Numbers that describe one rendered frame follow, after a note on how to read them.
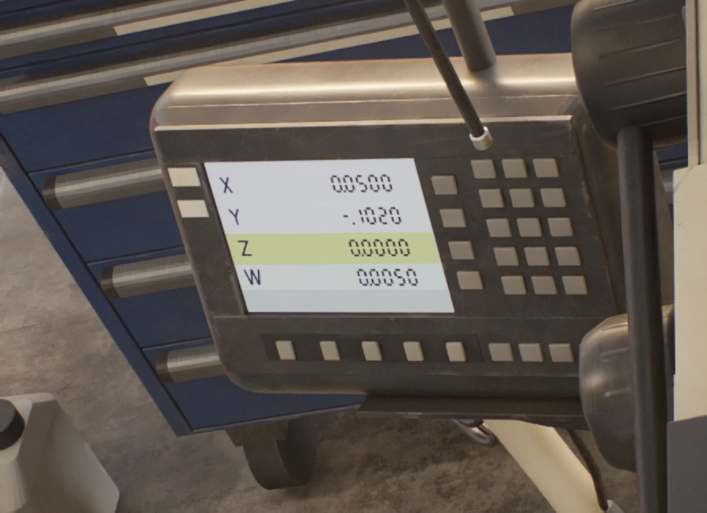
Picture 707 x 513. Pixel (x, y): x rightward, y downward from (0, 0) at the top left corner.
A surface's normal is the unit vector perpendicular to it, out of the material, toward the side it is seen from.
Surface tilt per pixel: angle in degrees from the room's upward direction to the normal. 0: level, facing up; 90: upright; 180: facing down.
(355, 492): 0
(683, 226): 0
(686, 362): 0
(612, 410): 51
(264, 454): 62
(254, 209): 71
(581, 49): 37
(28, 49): 90
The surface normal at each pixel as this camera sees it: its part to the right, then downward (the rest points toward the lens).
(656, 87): -0.21, 0.38
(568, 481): 0.13, -0.07
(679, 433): -0.36, -0.64
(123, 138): -0.11, 0.75
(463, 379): -0.37, 0.59
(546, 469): -0.18, 0.17
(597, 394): -0.68, 0.01
